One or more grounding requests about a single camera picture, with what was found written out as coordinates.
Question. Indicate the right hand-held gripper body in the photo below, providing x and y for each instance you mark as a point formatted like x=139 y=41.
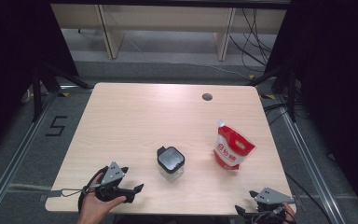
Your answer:
x=272 y=196

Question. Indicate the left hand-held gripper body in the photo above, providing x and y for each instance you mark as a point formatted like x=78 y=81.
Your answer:
x=113 y=174

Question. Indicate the clear jar with black lid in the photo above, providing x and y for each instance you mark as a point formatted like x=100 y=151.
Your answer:
x=171 y=160

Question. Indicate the red and white sugar bag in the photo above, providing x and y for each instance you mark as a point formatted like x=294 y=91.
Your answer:
x=231 y=149

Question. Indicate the person's right hand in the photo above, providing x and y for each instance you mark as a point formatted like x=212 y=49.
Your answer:
x=290 y=216

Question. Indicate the person's left hand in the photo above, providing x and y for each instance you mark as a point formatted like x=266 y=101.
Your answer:
x=94 y=210

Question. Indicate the grey tape strip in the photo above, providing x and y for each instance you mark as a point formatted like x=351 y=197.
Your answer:
x=54 y=193

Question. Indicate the black metal stand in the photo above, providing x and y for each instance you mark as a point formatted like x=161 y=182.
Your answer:
x=290 y=93
x=37 y=93

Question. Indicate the black curtain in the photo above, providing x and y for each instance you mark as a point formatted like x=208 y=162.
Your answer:
x=338 y=62
x=9 y=46

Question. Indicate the light wooden desk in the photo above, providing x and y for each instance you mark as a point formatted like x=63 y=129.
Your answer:
x=167 y=17

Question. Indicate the aluminium floor rail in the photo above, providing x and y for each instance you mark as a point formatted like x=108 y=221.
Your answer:
x=18 y=155
x=307 y=161

